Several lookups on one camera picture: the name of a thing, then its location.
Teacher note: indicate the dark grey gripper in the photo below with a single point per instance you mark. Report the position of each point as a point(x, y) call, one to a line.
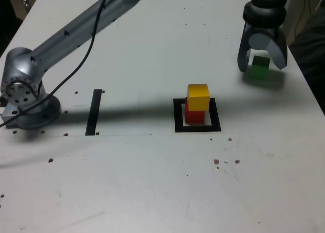
point(262, 30)

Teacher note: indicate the green cube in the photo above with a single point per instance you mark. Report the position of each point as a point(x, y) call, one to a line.
point(260, 68)

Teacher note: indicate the yellow cube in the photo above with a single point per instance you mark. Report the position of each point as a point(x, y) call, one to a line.
point(199, 97)

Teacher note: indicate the red cube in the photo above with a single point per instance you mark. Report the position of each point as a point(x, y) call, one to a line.
point(195, 116)

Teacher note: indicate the black tape square outline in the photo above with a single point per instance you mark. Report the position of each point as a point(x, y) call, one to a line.
point(177, 116)

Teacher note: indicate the person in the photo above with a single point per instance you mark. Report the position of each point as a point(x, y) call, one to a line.
point(311, 52)

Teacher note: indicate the black tape strip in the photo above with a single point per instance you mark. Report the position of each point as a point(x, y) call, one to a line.
point(93, 111)

